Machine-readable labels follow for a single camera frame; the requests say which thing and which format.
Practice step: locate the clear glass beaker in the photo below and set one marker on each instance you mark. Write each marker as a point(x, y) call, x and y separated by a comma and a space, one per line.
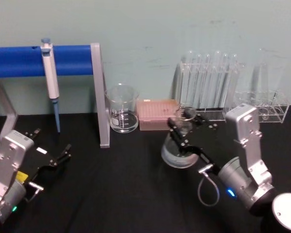
point(122, 106)

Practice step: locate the white and blue pipette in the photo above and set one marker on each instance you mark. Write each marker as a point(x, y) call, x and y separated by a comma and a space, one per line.
point(51, 80)

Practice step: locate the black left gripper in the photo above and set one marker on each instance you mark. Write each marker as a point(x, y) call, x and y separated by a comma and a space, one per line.
point(38, 161)

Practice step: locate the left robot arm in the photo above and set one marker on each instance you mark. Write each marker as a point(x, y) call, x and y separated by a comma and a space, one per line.
point(8, 170)

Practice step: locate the low clear acrylic rack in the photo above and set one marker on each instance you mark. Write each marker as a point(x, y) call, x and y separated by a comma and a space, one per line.
point(276, 106)

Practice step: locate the clear glass test tube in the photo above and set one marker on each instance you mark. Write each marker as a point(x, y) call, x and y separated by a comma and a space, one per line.
point(217, 72)
point(206, 75)
point(233, 75)
point(225, 75)
point(198, 75)
point(190, 72)

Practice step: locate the blue bar stand grey legs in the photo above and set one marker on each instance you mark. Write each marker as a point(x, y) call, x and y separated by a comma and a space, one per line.
point(19, 59)

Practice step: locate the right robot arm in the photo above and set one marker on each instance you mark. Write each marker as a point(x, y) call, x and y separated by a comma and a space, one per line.
point(252, 170)

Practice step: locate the black table cloth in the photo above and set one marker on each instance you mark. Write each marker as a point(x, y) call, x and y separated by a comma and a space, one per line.
point(116, 184)

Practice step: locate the clear acrylic test tube rack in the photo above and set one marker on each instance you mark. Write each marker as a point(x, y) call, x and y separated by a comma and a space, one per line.
point(208, 106)

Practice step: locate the wide clear glass tube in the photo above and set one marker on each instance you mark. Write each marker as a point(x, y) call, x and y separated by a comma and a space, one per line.
point(268, 72)

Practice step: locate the clear glass conical flask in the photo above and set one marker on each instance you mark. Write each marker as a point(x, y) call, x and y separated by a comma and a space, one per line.
point(171, 157)

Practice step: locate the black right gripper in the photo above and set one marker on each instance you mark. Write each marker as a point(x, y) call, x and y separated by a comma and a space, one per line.
point(212, 150)

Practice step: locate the pink pipette tip box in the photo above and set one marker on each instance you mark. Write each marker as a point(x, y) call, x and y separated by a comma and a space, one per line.
point(152, 114)

